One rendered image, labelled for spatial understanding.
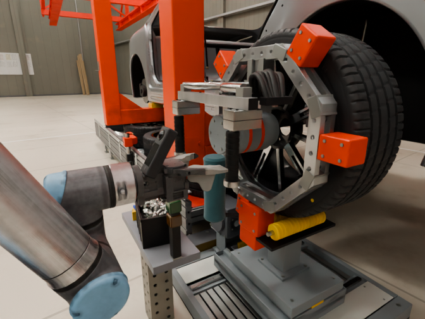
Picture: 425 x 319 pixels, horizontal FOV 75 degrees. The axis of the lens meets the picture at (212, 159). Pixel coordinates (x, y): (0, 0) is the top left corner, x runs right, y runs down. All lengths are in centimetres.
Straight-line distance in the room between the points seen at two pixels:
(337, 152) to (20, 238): 66
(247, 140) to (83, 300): 61
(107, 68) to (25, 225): 285
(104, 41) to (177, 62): 195
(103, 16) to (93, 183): 278
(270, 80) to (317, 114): 15
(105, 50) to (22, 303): 235
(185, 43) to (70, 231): 106
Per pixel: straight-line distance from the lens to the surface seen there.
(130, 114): 327
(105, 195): 57
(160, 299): 132
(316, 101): 77
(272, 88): 74
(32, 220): 43
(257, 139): 90
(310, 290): 126
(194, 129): 139
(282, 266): 128
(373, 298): 156
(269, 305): 128
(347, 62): 86
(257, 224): 104
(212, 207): 108
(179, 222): 90
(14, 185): 42
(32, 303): 170
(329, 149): 76
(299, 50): 82
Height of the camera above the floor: 103
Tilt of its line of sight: 17 degrees down
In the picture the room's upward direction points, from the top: straight up
